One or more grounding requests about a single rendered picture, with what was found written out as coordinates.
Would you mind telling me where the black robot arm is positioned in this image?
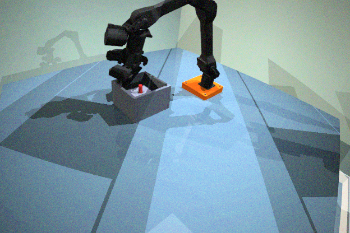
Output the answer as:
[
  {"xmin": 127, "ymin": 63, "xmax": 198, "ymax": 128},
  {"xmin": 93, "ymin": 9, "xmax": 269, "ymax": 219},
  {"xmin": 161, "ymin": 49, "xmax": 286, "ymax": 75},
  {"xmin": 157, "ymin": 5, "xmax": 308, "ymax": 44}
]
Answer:
[{"xmin": 104, "ymin": 0, "xmax": 220, "ymax": 90}]

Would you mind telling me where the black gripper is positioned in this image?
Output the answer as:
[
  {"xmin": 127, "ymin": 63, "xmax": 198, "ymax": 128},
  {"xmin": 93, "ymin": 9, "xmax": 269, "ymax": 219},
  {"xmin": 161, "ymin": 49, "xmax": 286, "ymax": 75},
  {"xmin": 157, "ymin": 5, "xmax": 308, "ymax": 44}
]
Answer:
[{"xmin": 109, "ymin": 47, "xmax": 148, "ymax": 88}]

